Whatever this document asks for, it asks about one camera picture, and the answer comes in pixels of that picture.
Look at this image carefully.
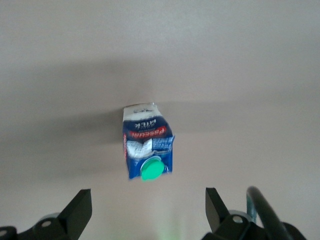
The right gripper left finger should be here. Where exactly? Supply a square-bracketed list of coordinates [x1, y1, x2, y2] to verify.
[17, 189, 93, 240]

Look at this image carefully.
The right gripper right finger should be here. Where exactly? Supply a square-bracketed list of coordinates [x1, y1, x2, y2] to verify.
[203, 187, 271, 240]

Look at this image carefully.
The blue milk carton green cap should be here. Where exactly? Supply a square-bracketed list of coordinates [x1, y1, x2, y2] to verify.
[122, 101, 176, 183]

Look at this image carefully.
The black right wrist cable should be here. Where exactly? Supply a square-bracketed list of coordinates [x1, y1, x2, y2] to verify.
[246, 186, 309, 240]

